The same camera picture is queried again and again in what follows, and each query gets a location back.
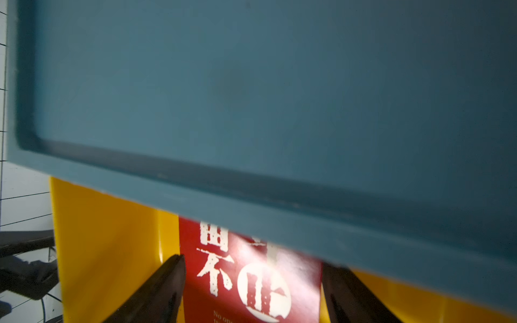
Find teal drawer cabinet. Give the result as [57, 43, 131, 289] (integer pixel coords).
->
[5, 1, 516, 315]

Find yellow drawer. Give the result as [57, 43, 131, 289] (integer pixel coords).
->
[51, 178, 516, 322]

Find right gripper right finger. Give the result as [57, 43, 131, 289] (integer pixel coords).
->
[322, 262, 401, 323]

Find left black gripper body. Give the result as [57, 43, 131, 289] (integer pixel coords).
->
[1, 230, 59, 300]

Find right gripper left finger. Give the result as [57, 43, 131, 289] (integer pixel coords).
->
[104, 254, 186, 323]

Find red postcard white characters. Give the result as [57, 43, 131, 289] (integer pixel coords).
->
[179, 218, 321, 322]

